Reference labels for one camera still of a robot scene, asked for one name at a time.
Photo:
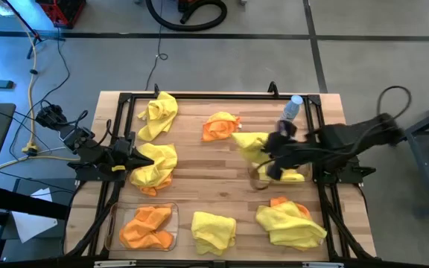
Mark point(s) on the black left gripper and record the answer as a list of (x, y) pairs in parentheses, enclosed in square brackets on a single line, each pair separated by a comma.
[(123, 156)]

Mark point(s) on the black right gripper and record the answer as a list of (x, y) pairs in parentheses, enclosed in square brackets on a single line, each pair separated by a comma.
[(287, 147)]

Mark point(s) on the yellow microfiber towel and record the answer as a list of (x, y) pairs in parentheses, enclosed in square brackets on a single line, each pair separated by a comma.
[(292, 175), (155, 164), (292, 227), (214, 231), (158, 115), (250, 143)]

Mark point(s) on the orange microfiber towel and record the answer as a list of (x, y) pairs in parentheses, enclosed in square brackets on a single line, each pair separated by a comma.
[(279, 202), (151, 191), (147, 227), (218, 128)]

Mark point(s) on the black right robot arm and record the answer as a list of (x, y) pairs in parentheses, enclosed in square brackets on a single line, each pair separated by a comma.
[(348, 139)]

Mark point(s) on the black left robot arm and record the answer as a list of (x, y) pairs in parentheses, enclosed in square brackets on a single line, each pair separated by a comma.
[(84, 147)]

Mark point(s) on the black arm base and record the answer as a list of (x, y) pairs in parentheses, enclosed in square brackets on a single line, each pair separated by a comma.
[(348, 175), (91, 175)]

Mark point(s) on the clear plastic basket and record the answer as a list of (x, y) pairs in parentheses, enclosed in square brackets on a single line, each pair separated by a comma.
[(123, 212), (252, 178)]

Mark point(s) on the clear plastic bottle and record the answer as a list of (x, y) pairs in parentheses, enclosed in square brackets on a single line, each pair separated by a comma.
[(292, 108)]

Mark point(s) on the white paper sheet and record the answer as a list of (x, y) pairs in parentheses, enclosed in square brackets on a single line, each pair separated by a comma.
[(32, 227)]

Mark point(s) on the grey metal cart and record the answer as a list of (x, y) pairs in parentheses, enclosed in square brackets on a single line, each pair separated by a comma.
[(417, 167)]

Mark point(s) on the red tool case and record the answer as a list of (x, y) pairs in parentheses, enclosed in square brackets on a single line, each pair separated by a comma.
[(63, 13)]

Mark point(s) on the black tripod stand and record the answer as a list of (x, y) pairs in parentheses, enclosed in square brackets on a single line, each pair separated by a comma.
[(32, 29)]

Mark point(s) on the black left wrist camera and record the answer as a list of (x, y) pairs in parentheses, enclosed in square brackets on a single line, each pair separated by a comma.
[(130, 138)]

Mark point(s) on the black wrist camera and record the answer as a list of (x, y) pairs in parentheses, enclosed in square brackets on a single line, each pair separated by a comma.
[(130, 138), (287, 129)]

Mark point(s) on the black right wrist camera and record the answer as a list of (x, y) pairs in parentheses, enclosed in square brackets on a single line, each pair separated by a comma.
[(287, 129)]

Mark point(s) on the black frame clamp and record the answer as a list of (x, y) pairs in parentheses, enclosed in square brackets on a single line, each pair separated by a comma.
[(273, 89), (156, 90)]

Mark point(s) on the black metal table frame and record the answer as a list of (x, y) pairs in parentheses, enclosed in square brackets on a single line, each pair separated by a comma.
[(218, 97)]

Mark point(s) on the grey camera bracket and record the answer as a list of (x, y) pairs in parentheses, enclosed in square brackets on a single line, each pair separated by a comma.
[(114, 264), (322, 265)]

